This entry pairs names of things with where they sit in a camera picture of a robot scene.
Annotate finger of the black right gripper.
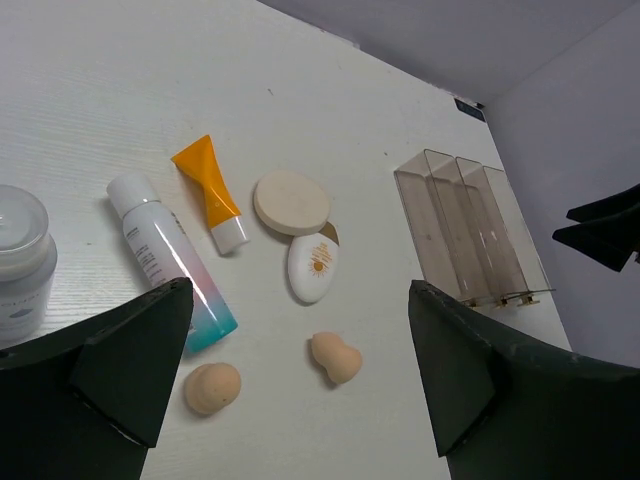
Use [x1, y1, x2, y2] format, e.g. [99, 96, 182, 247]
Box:
[552, 185, 639, 272]

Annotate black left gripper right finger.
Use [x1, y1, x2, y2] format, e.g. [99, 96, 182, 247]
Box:
[408, 280, 639, 479]

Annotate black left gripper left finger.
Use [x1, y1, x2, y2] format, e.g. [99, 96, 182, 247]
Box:
[1, 278, 194, 479]

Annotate round peach makeup sponge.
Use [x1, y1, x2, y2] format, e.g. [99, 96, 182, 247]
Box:
[184, 363, 242, 416]

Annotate white pink teal spray bottle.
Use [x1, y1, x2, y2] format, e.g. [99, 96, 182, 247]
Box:
[106, 173, 238, 353]

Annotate white frosted cream jar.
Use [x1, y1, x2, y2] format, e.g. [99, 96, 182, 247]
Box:
[0, 185, 58, 343]

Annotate gourd-shaped peach makeup sponge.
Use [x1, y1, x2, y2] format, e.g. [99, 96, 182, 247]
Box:
[310, 332, 363, 385]

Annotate orange sunscreen tube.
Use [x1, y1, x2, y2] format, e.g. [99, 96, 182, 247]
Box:
[171, 135, 249, 255]

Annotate white oval sunscreen bottle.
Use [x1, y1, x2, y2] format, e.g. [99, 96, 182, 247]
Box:
[287, 222, 340, 304]

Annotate round beige powder puff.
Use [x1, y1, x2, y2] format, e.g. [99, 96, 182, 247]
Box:
[253, 170, 331, 236]

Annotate clear three-compartment organizer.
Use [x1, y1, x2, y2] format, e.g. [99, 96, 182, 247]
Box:
[394, 149, 552, 308]

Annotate blue table corner sticker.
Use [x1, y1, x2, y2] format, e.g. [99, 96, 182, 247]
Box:
[454, 97, 486, 123]

